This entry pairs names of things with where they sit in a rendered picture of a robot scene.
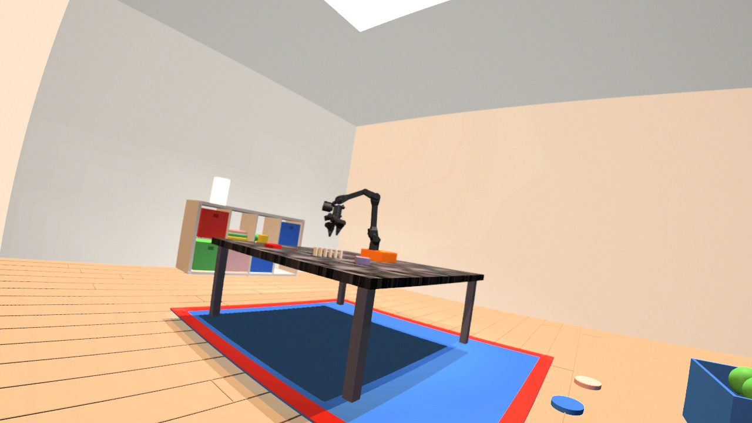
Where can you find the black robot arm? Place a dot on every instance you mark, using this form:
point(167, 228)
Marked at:
point(375, 199)

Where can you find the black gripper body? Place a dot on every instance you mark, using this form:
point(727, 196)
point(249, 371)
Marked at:
point(337, 220)

